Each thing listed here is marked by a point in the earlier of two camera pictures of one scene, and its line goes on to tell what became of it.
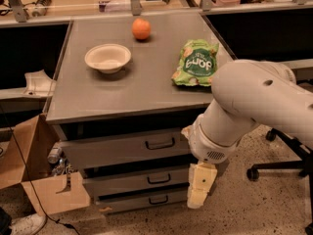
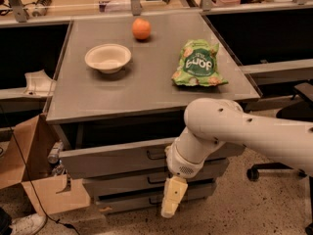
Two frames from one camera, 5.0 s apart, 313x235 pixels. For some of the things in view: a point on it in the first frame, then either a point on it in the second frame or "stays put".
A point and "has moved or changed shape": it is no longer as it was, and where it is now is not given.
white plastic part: [39, 84] stays put
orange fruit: [141, 28] stays put
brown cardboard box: [22, 163] stays put
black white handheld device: [41, 6] stays put
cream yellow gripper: [205, 146] -> [180, 163]
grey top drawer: [97, 150] has moved or changed shape
